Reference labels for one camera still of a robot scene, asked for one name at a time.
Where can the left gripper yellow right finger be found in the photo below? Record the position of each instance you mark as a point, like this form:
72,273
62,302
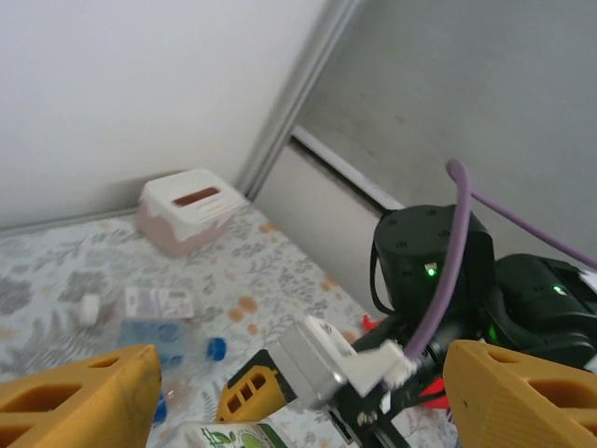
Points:
513,410

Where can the white floral tablecloth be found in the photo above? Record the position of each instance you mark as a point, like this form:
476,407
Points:
280,280

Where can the white pink tissue box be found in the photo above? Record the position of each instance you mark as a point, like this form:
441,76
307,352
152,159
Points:
186,219

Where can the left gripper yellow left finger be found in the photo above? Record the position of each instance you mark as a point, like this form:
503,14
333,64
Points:
93,410

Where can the clear bottle blue label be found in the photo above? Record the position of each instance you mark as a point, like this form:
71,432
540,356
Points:
161,410
154,336

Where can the aluminium corner post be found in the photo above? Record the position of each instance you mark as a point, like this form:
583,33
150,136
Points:
298,93

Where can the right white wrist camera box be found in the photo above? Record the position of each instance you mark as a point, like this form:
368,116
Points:
326,364

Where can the bottle with lime picture label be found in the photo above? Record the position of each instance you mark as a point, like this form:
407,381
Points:
224,436

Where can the purple label plastic bottle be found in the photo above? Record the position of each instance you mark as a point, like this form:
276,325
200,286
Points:
158,302

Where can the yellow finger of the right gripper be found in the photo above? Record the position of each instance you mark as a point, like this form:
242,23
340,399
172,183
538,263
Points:
247,394

